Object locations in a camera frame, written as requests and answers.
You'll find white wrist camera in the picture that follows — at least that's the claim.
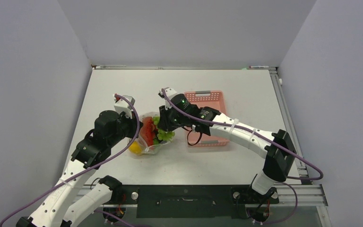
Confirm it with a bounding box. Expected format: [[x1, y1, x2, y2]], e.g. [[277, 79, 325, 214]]
[[113, 94, 135, 119], [159, 87, 178, 110]]

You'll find watermelon slice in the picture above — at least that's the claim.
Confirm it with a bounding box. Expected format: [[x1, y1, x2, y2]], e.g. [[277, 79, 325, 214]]
[[139, 116, 154, 147]]

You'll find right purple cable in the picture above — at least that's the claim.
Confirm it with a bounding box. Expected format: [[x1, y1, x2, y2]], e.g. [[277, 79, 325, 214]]
[[161, 89, 324, 181]]

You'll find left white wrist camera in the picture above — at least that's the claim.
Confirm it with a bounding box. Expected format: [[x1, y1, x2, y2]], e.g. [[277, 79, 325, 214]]
[[113, 94, 135, 119]]

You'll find yellow bell pepper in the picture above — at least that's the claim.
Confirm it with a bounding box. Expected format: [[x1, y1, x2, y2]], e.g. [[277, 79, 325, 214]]
[[128, 141, 143, 156]]

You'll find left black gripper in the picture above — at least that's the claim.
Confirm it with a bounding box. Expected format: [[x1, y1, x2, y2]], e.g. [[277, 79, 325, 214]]
[[108, 110, 143, 147]]

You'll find pink plastic basket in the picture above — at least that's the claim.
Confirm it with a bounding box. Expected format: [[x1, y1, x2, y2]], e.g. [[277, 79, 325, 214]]
[[184, 90, 229, 147]]

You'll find green grapes bunch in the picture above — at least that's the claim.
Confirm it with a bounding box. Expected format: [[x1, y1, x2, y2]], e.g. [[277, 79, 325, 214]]
[[152, 116, 175, 145]]

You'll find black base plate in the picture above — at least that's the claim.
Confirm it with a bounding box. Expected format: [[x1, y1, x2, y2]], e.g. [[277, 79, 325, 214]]
[[103, 184, 279, 219]]

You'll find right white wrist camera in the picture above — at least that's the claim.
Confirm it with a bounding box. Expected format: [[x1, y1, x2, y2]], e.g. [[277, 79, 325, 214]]
[[159, 87, 178, 110]]

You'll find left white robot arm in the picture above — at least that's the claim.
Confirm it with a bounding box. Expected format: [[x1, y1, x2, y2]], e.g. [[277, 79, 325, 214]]
[[16, 110, 142, 227]]

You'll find clear zip top bag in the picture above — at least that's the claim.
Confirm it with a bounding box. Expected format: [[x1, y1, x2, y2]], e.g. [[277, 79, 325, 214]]
[[128, 112, 175, 156]]

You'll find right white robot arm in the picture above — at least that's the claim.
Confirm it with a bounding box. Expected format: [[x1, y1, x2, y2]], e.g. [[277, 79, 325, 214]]
[[158, 88, 296, 202]]

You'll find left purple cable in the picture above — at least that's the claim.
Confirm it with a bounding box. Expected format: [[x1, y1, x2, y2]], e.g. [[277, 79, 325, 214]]
[[0, 93, 141, 227]]

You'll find purple cable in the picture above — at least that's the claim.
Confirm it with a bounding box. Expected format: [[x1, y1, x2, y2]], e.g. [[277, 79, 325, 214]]
[[161, 89, 324, 181], [0, 93, 141, 227]]

